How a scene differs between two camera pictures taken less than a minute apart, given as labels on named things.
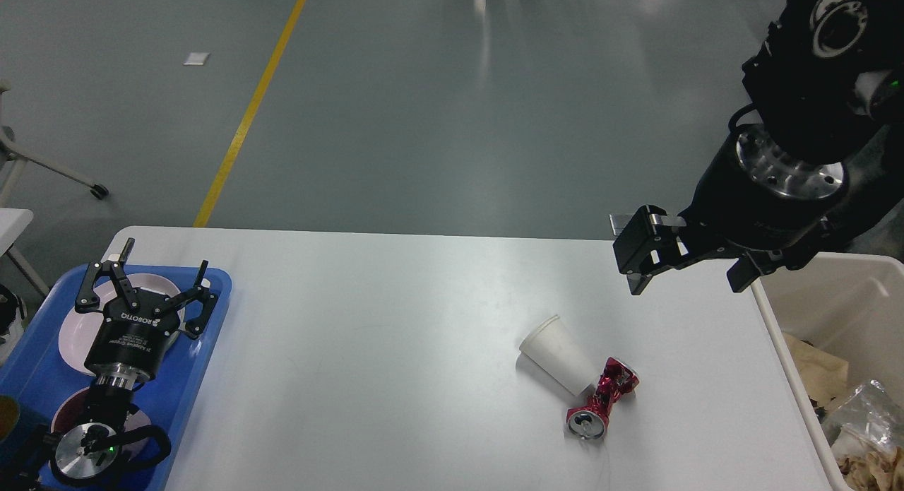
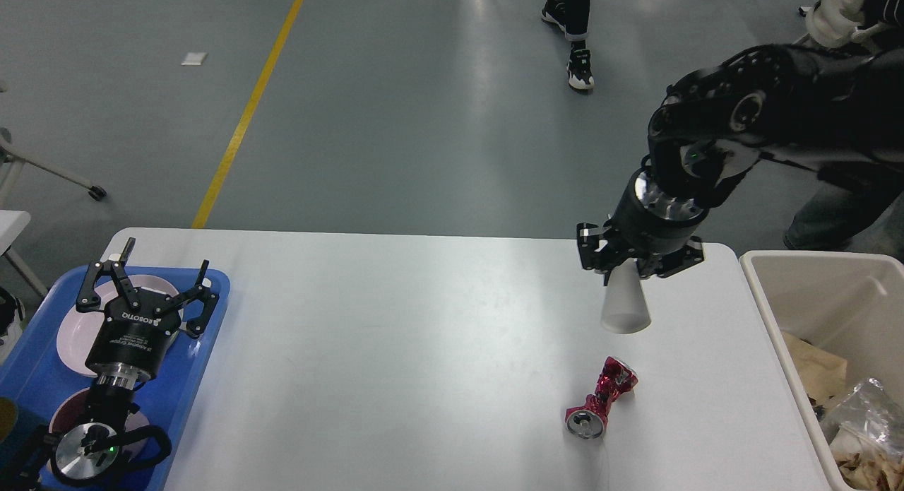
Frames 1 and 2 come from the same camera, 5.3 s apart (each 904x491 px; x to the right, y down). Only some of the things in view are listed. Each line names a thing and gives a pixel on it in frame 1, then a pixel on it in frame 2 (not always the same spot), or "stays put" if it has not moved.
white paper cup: [551, 347] -> [626, 309]
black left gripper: [131, 335] stays put
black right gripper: [751, 198] -> [647, 220]
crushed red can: [590, 421] stays put
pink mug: [73, 412] stays put
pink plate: [78, 327] stays put
